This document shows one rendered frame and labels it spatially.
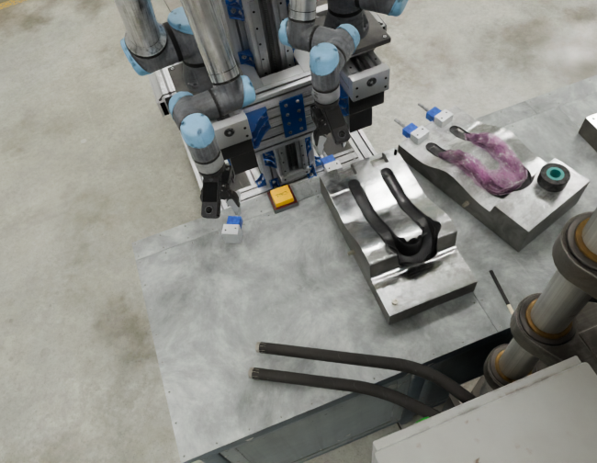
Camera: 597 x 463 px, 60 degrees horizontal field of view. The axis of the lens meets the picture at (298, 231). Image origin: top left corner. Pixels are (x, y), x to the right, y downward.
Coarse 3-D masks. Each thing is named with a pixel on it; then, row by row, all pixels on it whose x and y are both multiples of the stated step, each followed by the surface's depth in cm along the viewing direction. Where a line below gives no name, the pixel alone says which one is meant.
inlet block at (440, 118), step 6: (426, 108) 176; (432, 108) 175; (438, 108) 175; (426, 114) 175; (432, 114) 174; (438, 114) 172; (444, 114) 171; (450, 114) 171; (438, 120) 171; (444, 120) 170; (450, 120) 173; (444, 126) 172
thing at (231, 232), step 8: (232, 216) 163; (240, 216) 163; (224, 224) 160; (232, 224) 160; (240, 224) 162; (224, 232) 158; (232, 232) 158; (240, 232) 161; (224, 240) 161; (232, 240) 161; (240, 240) 161
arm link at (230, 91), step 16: (192, 0) 120; (208, 0) 121; (192, 16) 122; (208, 16) 122; (208, 32) 124; (224, 32) 127; (208, 48) 126; (224, 48) 127; (208, 64) 129; (224, 64) 129; (224, 80) 131; (240, 80) 133; (224, 96) 133; (240, 96) 134; (224, 112) 135
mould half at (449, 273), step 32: (384, 192) 156; (416, 192) 156; (352, 224) 151; (416, 224) 144; (448, 224) 142; (384, 256) 139; (448, 256) 145; (384, 288) 142; (416, 288) 141; (448, 288) 140
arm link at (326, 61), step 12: (312, 48) 135; (324, 48) 134; (336, 48) 134; (312, 60) 134; (324, 60) 132; (336, 60) 134; (312, 72) 137; (324, 72) 135; (336, 72) 137; (312, 84) 141; (324, 84) 138; (336, 84) 140
